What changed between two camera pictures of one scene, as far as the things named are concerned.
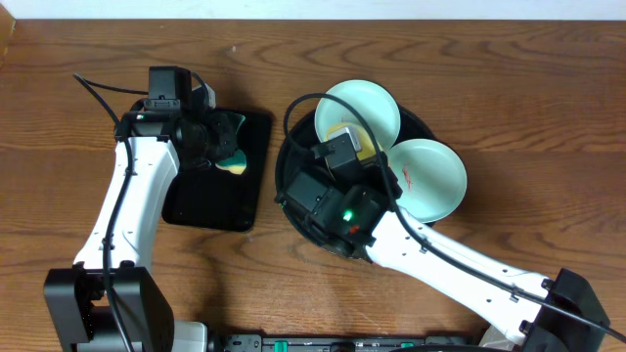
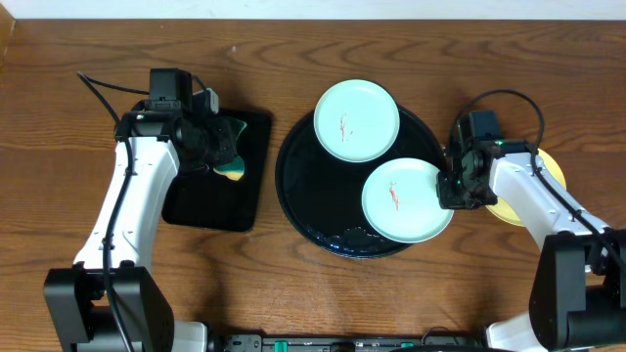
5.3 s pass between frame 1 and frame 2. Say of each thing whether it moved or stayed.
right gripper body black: moved
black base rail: stayed
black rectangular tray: stayed
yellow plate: moved
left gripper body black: stayed
